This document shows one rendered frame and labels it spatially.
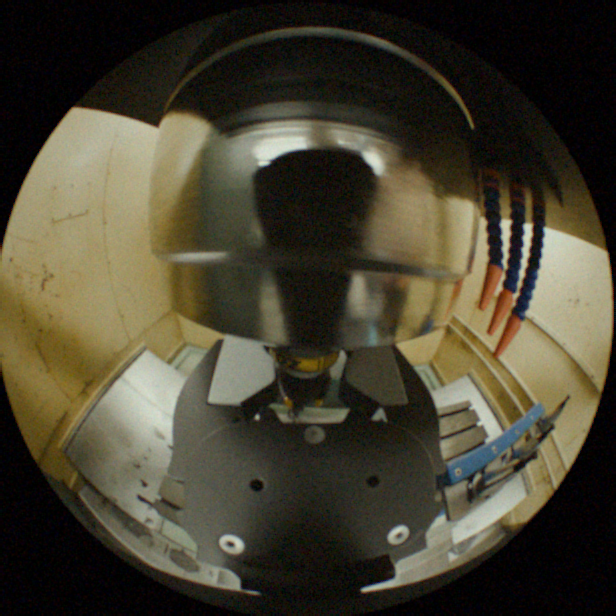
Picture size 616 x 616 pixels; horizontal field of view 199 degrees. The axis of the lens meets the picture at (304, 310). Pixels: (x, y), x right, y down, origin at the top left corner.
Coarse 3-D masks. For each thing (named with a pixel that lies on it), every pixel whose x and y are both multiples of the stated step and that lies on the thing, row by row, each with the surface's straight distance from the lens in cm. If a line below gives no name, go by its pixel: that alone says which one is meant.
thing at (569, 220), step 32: (192, 32) 11; (128, 64) 13; (160, 64) 13; (480, 64) 12; (96, 96) 15; (128, 96) 15; (160, 96) 15; (480, 96) 13; (512, 96) 13; (480, 128) 16; (512, 128) 15; (544, 128) 15; (544, 160) 18; (576, 192) 22; (576, 224) 29
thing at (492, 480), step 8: (512, 464) 33; (488, 472) 36; (496, 472) 35; (504, 472) 34; (512, 472) 33; (480, 480) 36; (488, 480) 35; (496, 480) 34; (504, 480) 34; (480, 488) 36; (488, 488) 35; (496, 488) 36
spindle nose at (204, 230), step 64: (192, 64) 8; (256, 64) 4; (320, 64) 4; (384, 64) 5; (448, 64) 11; (192, 128) 4; (256, 128) 3; (320, 128) 3; (384, 128) 3; (448, 128) 5; (192, 192) 3; (256, 192) 3; (320, 192) 2; (384, 192) 3; (448, 192) 4; (192, 256) 3; (256, 256) 3; (320, 256) 2; (384, 256) 3; (448, 256) 4; (192, 320) 4; (256, 320) 3; (320, 320) 3; (384, 320) 3; (448, 320) 6
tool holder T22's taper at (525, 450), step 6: (534, 438) 43; (528, 444) 44; (534, 444) 43; (540, 444) 43; (516, 450) 45; (522, 450) 44; (528, 450) 43; (510, 456) 45; (516, 456) 44; (522, 456) 44
